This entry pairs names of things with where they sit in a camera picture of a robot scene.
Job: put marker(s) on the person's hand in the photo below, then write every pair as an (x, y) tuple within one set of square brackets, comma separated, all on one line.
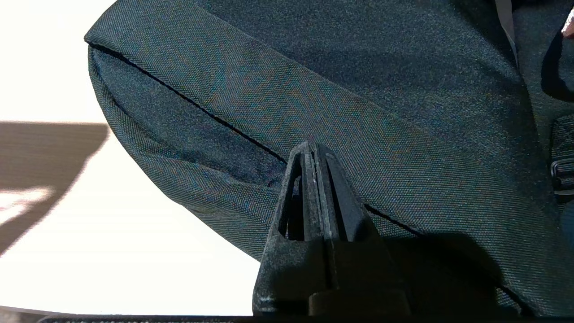
[(569, 26)]

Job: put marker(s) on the dark grey fabric backpack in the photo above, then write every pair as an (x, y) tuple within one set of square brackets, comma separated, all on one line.
[(358, 89)]

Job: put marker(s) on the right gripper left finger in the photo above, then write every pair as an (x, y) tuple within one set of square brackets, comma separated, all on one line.
[(291, 264)]

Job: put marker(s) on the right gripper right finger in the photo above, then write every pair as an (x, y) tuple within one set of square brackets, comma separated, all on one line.
[(358, 260)]

